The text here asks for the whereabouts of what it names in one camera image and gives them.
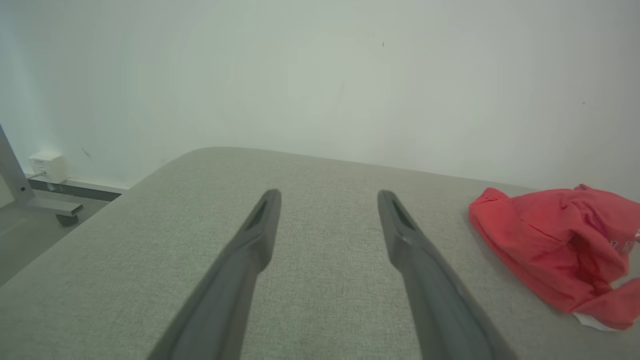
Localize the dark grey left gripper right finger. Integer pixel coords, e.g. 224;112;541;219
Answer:
377;189;518;360

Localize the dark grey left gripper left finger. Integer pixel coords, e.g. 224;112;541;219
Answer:
147;188;282;360

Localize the crumpled red jersey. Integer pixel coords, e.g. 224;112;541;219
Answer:
468;183;640;332

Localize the grey fabric sofa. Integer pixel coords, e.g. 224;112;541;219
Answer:
0;146;640;360

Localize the dark baseboard strip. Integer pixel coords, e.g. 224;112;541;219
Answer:
27;175;122;202

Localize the white wall box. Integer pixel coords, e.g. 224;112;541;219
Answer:
28;152;69;185

